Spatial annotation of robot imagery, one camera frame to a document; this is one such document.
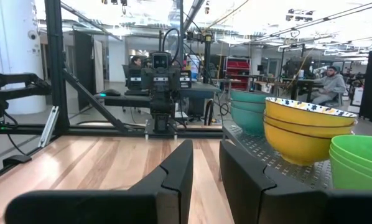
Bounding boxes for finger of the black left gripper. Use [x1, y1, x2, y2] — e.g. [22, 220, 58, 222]
[168, 67, 181, 91]
[141, 67, 154, 91]

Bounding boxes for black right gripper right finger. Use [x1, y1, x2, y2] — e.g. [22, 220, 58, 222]
[218, 140, 372, 224]

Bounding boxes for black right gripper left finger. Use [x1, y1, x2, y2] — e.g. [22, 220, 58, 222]
[4, 139, 195, 224]

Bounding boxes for green plastic mini bowl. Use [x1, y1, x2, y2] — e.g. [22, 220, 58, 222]
[328, 149, 372, 184]
[328, 155, 372, 191]
[330, 134, 372, 175]

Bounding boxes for teal bowl blue pattern inside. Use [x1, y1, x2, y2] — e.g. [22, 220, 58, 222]
[230, 106, 267, 137]
[230, 100, 267, 113]
[230, 89, 272, 104]

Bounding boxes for black computer mouse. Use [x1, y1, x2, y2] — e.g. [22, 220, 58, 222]
[100, 88, 122, 97]

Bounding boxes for red storage shelf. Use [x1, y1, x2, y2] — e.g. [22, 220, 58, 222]
[224, 57, 252, 91]

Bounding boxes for black partition panel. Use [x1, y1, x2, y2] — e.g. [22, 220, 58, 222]
[72, 29, 96, 112]

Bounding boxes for grey perforated metal rack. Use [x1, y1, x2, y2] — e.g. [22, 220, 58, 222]
[221, 119, 333, 191]

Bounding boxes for brown work desk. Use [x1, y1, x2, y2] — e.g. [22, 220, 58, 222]
[254, 79, 325, 101]

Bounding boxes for black computer monitor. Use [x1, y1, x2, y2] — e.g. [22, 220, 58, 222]
[282, 56, 314, 79]

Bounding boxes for seated person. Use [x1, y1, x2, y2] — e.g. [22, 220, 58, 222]
[310, 65, 348, 105]

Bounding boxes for white building column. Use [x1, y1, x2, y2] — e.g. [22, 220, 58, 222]
[0, 0, 47, 115]

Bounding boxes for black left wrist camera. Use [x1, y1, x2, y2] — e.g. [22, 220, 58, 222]
[151, 52, 172, 70]

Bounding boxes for black camera stand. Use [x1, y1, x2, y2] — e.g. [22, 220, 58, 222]
[185, 30, 213, 85]

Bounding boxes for black cable loop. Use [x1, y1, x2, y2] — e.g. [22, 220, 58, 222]
[203, 98, 215, 126]

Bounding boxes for black aluminium table frame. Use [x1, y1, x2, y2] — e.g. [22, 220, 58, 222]
[0, 0, 225, 185]

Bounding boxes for silver aluminium bracket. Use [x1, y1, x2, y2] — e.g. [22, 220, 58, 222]
[37, 105, 60, 149]

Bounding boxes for black cable foot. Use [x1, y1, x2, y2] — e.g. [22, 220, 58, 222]
[2, 154, 33, 168]

